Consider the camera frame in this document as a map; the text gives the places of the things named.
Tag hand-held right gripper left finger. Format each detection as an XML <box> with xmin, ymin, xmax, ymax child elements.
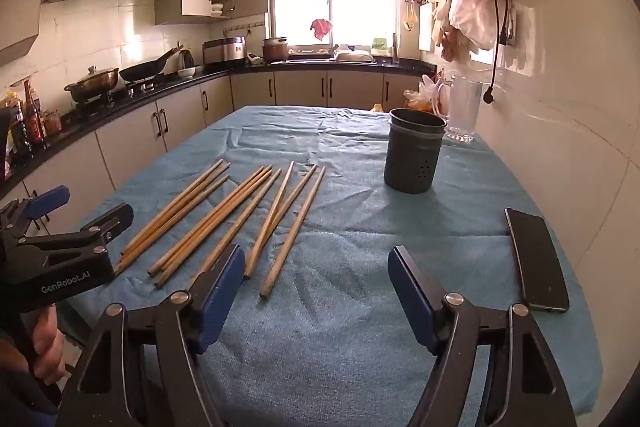
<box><xmin>55</xmin><ymin>243</ymin><xmax>247</xmax><ymax>427</ymax></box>

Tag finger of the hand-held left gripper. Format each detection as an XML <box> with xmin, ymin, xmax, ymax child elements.
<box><xmin>44</xmin><ymin>203</ymin><xmax>135</xmax><ymax>254</ymax></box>
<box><xmin>0</xmin><ymin>185</ymin><xmax>71</xmax><ymax>238</ymax></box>

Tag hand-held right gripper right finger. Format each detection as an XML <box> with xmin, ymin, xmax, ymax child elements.
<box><xmin>388</xmin><ymin>245</ymin><xmax>581</xmax><ymax>427</ymax></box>

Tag group of wooden chopsticks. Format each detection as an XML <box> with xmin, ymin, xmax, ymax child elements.
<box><xmin>114</xmin><ymin>159</ymin><xmax>327</xmax><ymax>299</ymax></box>

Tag dark grey utensil holder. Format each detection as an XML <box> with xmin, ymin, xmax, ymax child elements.
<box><xmin>384</xmin><ymin>108</ymin><xmax>447</xmax><ymax>195</ymax></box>

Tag person's left hand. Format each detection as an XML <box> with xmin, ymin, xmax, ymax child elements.
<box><xmin>30</xmin><ymin>304</ymin><xmax>67</xmax><ymax>380</ymax></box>

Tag dark sauce bottle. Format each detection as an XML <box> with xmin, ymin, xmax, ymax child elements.
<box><xmin>7</xmin><ymin>97</ymin><xmax>28</xmax><ymax>158</ymax></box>

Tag red label sauce bottle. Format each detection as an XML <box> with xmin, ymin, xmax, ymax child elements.
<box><xmin>22</xmin><ymin>79</ymin><xmax>48</xmax><ymax>142</ymax></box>

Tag blue table cloth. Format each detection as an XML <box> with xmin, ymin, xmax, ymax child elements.
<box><xmin>65</xmin><ymin>105</ymin><xmax>603</xmax><ymax>427</ymax></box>

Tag steel pot with glass lid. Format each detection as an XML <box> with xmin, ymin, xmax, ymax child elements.
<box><xmin>64</xmin><ymin>66</ymin><xmax>121</xmax><ymax>104</ymax></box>

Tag gas stove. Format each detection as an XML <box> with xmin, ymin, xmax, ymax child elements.
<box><xmin>75</xmin><ymin>79</ymin><xmax>166</xmax><ymax>112</ymax></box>

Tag black wok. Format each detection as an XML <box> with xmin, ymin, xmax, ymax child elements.
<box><xmin>118</xmin><ymin>46</ymin><xmax>183</xmax><ymax>82</ymax></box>

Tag clear glass pitcher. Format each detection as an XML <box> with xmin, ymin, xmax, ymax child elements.
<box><xmin>436</xmin><ymin>74</ymin><xmax>483</xmax><ymax>144</ymax></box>

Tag clear plastic bag with oranges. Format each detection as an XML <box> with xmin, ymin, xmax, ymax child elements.
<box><xmin>404</xmin><ymin>74</ymin><xmax>443</xmax><ymax>112</ymax></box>

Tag silver rice cooker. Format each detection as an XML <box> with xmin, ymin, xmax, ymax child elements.
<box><xmin>202</xmin><ymin>36</ymin><xmax>247</xmax><ymax>66</ymax></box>

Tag lower kitchen cabinets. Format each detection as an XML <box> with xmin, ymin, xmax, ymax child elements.
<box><xmin>0</xmin><ymin>68</ymin><xmax>437</xmax><ymax>248</ymax></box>

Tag brown clay pot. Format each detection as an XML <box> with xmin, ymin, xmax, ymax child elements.
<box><xmin>262</xmin><ymin>37</ymin><xmax>291</xmax><ymax>62</ymax></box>

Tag black kitchen countertop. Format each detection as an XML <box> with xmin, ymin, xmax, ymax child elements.
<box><xmin>0</xmin><ymin>57</ymin><xmax>438</xmax><ymax>202</ymax></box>

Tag brown hanging bag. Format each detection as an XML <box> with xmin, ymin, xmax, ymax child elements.
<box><xmin>441</xmin><ymin>28</ymin><xmax>469</xmax><ymax>62</ymax></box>

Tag white cutting board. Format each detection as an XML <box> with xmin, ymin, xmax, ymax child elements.
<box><xmin>418</xmin><ymin>4</ymin><xmax>434</xmax><ymax>52</ymax></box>

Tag white hanging plastic bag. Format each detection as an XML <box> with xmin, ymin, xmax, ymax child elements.
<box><xmin>432</xmin><ymin>0</ymin><xmax>498</xmax><ymax>62</ymax></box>

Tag black power cable with plug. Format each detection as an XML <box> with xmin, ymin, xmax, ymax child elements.
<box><xmin>482</xmin><ymin>0</ymin><xmax>513</xmax><ymax>105</ymax></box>

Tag wall socket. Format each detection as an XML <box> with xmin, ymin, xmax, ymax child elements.
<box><xmin>497</xmin><ymin>4</ymin><xmax>521</xmax><ymax>46</ymax></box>

